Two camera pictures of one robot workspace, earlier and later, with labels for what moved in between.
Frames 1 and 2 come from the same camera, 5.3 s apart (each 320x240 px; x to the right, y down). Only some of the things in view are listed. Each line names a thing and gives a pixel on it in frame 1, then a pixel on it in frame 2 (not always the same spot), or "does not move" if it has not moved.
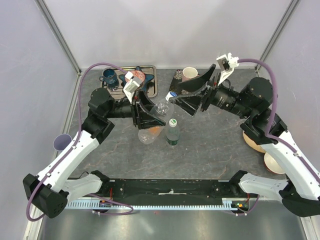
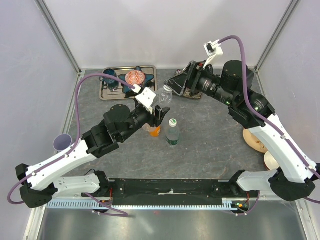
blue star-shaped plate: x=148 y=78 does not move
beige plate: x=252 y=143 does not move
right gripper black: x=191 y=102 to x=193 y=73
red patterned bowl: x=137 y=73 does not move
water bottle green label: x=172 y=132 does not move
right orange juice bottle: x=154 y=130 does not move
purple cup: x=61 y=141 does not move
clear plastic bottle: x=163 y=109 to x=164 y=97
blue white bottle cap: x=171 y=94 to x=166 y=87
